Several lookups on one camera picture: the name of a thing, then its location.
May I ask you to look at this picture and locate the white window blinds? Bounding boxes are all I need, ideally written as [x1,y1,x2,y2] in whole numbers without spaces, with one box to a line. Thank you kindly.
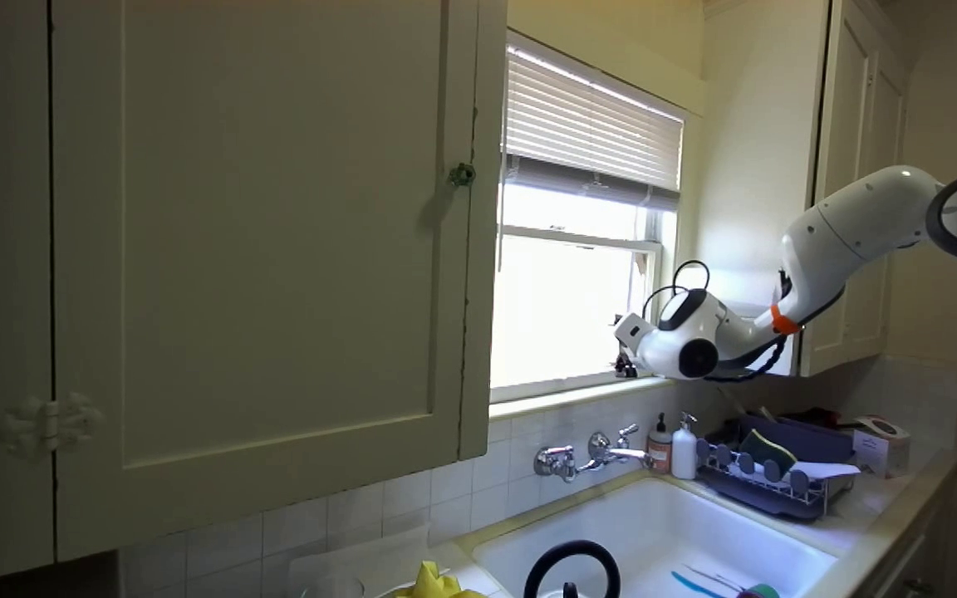
[502,38,687,213]

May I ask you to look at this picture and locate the brown soap bottle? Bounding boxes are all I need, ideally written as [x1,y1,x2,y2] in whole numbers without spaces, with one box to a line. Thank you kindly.
[644,408,676,483]

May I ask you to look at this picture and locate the chrome wall faucet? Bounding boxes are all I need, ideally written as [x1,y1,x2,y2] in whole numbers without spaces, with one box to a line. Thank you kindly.
[530,421,650,485]

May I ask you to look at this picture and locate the cream tall upper cabinet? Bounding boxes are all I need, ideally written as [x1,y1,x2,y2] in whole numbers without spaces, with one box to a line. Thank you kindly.
[698,0,918,383]

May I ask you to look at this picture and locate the white plate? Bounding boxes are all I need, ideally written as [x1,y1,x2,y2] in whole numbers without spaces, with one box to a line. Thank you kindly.
[789,455,865,488]

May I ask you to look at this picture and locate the white kitchen sink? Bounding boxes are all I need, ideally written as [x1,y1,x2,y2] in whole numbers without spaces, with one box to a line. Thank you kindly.
[469,471,845,598]

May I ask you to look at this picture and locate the white toothbrush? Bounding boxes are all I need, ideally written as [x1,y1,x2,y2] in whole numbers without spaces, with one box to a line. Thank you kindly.
[683,561,749,598]

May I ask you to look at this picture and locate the wire dish rack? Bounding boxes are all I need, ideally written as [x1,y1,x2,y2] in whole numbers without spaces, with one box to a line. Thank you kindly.
[693,408,867,524]

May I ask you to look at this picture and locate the white window frame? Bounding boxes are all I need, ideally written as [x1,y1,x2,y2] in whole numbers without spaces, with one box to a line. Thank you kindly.
[484,31,703,408]

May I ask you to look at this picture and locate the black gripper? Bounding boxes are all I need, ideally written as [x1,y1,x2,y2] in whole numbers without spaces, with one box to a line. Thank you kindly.
[609,309,647,383]

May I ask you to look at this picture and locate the cream upper cabinet green knob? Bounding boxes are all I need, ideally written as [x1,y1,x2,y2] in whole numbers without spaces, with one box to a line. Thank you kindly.
[0,0,512,584]

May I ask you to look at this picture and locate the white soap pump bottle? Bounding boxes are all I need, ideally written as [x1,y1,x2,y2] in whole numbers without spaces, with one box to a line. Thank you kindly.
[668,415,699,483]

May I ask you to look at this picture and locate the blue handled brush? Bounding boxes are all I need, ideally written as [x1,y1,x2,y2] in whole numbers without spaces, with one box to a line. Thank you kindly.
[668,569,728,598]

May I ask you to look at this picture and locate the white tissue box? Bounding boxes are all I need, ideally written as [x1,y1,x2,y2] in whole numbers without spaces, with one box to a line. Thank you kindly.
[849,415,914,483]

